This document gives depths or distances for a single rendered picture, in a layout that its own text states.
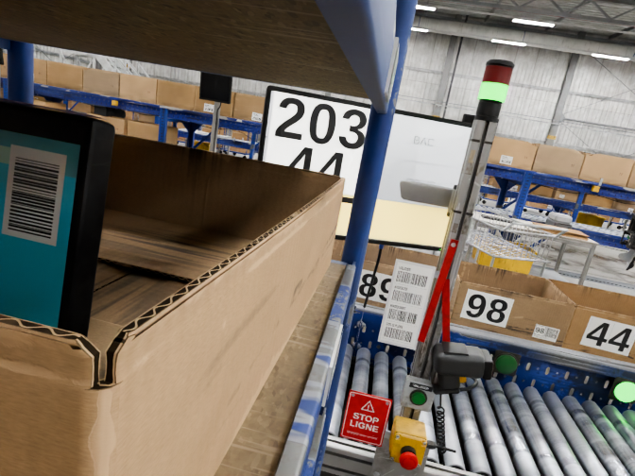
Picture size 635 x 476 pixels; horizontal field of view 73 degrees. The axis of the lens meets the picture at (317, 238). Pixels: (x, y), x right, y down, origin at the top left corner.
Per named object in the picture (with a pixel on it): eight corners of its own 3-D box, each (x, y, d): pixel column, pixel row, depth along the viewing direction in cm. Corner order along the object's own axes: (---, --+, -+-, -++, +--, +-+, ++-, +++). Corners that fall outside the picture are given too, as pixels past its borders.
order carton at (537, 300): (448, 324, 155) (460, 280, 151) (439, 296, 183) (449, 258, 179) (562, 349, 151) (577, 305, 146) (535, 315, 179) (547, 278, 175)
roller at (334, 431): (313, 446, 109) (321, 431, 108) (337, 348, 159) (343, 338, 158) (331, 454, 109) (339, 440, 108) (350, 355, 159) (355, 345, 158)
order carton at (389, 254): (342, 300, 160) (351, 257, 156) (350, 276, 188) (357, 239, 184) (450, 324, 155) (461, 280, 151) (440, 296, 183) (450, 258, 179)
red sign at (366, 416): (339, 436, 103) (350, 390, 99) (340, 433, 103) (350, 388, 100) (406, 453, 101) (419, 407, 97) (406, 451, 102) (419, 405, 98)
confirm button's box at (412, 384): (400, 407, 96) (406, 381, 95) (399, 399, 99) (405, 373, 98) (430, 415, 95) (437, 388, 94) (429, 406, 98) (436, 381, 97)
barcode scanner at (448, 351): (489, 404, 89) (496, 359, 87) (431, 398, 91) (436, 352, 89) (483, 386, 96) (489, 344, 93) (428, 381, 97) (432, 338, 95)
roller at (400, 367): (391, 468, 107) (395, 452, 106) (390, 364, 157) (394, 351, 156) (411, 474, 107) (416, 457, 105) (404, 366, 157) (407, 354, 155)
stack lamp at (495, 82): (480, 97, 82) (489, 63, 80) (475, 99, 87) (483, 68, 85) (506, 101, 81) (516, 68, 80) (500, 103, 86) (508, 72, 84)
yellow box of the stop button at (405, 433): (388, 466, 94) (395, 438, 92) (388, 439, 102) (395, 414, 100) (455, 484, 92) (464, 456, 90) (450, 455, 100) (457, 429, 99)
